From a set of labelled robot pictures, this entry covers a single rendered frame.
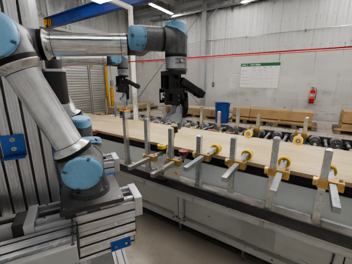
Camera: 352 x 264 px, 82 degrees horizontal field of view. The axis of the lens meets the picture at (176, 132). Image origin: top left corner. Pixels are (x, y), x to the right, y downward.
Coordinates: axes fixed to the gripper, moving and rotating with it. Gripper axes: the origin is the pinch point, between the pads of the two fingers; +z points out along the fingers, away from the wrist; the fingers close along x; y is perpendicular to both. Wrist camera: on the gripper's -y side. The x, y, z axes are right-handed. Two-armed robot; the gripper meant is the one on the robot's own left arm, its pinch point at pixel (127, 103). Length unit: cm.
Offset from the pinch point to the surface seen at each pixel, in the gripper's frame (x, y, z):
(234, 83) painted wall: -510, -559, -5
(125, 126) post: -32.0, -4.7, 24.2
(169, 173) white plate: 12, -29, 57
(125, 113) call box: -29.9, -4.4, 11.8
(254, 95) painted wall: -437, -601, 38
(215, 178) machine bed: 26, -63, 62
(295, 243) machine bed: 79, -98, 98
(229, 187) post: 54, -55, 55
